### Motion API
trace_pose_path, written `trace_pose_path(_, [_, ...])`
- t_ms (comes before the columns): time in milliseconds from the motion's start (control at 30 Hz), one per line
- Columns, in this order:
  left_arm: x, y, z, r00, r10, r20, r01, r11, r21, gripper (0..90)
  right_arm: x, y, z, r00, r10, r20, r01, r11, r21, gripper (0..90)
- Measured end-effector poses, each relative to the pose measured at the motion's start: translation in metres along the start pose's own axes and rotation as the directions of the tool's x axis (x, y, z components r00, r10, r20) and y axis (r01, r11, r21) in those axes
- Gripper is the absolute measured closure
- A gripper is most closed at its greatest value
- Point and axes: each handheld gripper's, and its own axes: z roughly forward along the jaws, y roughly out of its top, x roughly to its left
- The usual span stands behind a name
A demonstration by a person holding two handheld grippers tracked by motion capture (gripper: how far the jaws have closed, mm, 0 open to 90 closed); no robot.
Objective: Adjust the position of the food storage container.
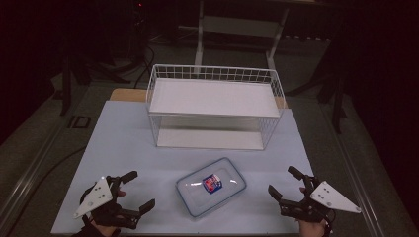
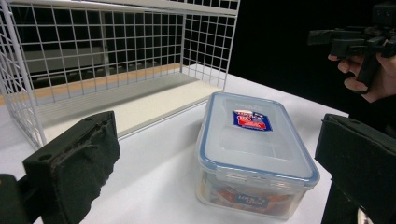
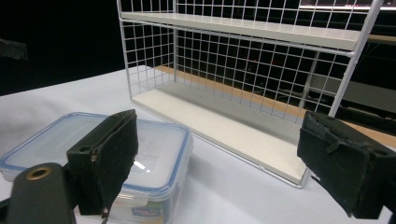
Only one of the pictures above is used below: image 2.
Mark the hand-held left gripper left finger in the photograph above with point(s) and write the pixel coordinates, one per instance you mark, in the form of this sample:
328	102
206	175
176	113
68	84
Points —
77	161

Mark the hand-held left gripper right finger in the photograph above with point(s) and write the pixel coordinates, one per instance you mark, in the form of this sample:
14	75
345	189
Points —
361	161

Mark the clear plastic food container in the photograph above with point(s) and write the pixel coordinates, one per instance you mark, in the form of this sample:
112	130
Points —
252	149

